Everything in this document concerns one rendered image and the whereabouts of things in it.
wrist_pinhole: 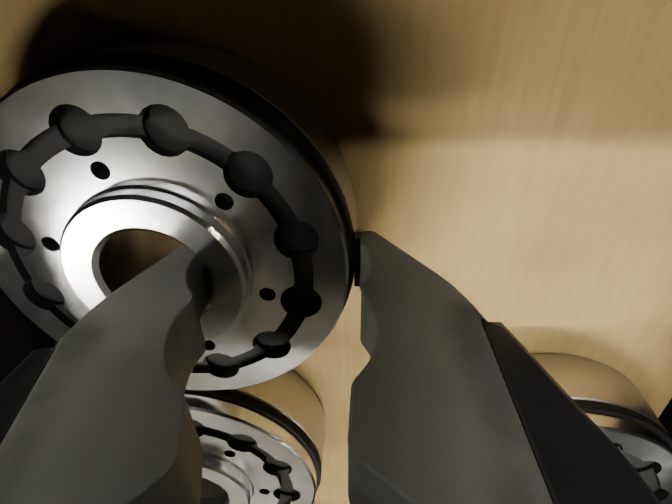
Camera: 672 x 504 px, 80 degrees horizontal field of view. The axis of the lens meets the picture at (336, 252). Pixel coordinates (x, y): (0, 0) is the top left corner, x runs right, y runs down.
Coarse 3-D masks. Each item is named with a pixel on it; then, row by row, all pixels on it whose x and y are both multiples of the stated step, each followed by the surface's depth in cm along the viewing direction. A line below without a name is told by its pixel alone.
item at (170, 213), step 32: (128, 192) 9; (160, 192) 9; (96, 224) 10; (128, 224) 10; (160, 224) 10; (192, 224) 9; (224, 224) 10; (64, 256) 10; (96, 256) 10; (224, 256) 10; (96, 288) 11; (224, 288) 10; (224, 320) 11
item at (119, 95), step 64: (128, 64) 8; (0, 128) 9; (64, 128) 9; (128, 128) 9; (192, 128) 9; (256, 128) 9; (0, 192) 10; (64, 192) 10; (192, 192) 10; (256, 192) 10; (320, 192) 9; (0, 256) 11; (256, 256) 10; (320, 256) 10; (64, 320) 12; (256, 320) 12; (320, 320) 12; (192, 384) 13
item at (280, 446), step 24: (192, 408) 14; (216, 408) 14; (240, 408) 15; (216, 432) 15; (240, 432) 15; (264, 432) 15; (288, 432) 15; (240, 456) 16; (264, 456) 16; (288, 456) 15; (264, 480) 16; (288, 480) 17; (312, 480) 16
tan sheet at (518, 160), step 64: (0, 0) 10; (64, 0) 10; (128, 0) 10; (192, 0) 10; (256, 0) 10; (320, 0) 10; (384, 0) 10; (448, 0) 10; (512, 0) 10; (576, 0) 10; (640, 0) 10; (0, 64) 11; (256, 64) 11; (320, 64) 11; (384, 64) 11; (448, 64) 11; (512, 64) 11; (576, 64) 10; (640, 64) 10; (384, 128) 12; (448, 128) 12; (512, 128) 11; (576, 128) 11; (640, 128) 11; (384, 192) 13; (448, 192) 13; (512, 192) 12; (576, 192) 12; (640, 192) 12; (448, 256) 14; (512, 256) 14; (576, 256) 14; (640, 256) 13; (512, 320) 15; (576, 320) 15; (640, 320) 15; (320, 384) 18; (640, 384) 17
